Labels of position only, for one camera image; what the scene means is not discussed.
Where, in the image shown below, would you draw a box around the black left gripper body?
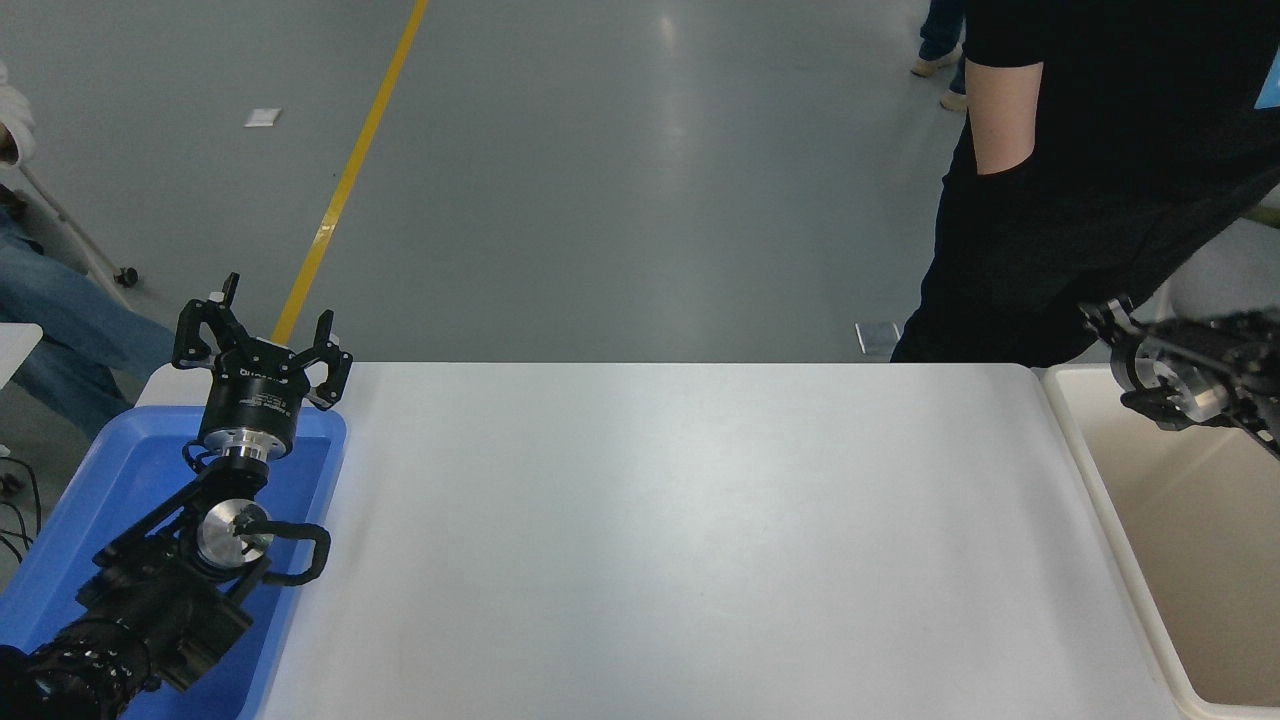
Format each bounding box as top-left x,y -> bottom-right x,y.
197,340 -> 314,443

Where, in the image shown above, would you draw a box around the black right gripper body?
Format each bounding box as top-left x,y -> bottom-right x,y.
1110,320 -> 1161,393

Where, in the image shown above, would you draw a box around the white chair with casters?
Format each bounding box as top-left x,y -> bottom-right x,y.
10,165 -> 141,311

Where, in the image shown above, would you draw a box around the person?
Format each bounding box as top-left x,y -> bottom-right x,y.
0,62 -> 181,441
910,0 -> 971,111
890,0 -> 1280,366

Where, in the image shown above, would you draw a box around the large pale bin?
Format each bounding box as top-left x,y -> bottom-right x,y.
1043,364 -> 1280,720

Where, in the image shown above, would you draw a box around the blue plastic tray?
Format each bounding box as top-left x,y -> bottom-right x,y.
0,403 -> 349,720

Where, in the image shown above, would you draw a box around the small white table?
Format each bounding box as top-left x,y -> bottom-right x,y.
0,322 -> 46,389

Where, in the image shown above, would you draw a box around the black cables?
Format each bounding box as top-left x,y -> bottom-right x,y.
0,455 -> 41,563

